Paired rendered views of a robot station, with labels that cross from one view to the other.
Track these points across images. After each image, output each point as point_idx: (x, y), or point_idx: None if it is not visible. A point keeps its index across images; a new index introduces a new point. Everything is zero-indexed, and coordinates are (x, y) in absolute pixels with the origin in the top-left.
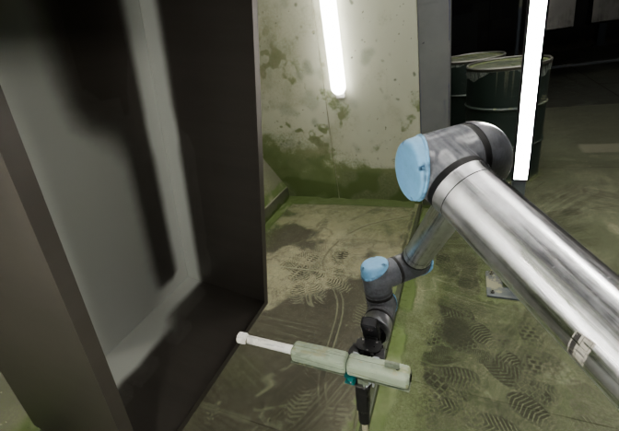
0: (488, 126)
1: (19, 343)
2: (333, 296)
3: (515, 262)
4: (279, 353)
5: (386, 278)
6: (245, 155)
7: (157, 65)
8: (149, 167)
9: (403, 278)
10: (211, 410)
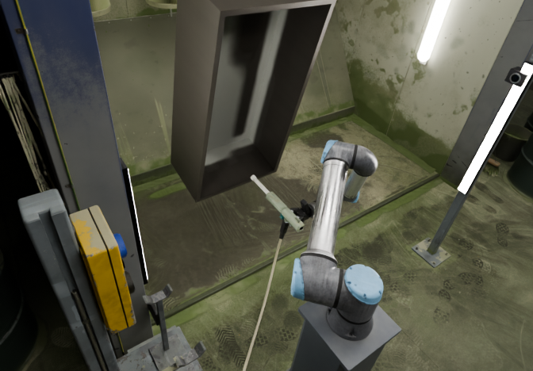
0: (362, 152)
1: (185, 135)
2: None
3: (319, 193)
4: None
5: None
6: (293, 101)
7: (275, 41)
8: (252, 82)
9: None
10: (229, 204)
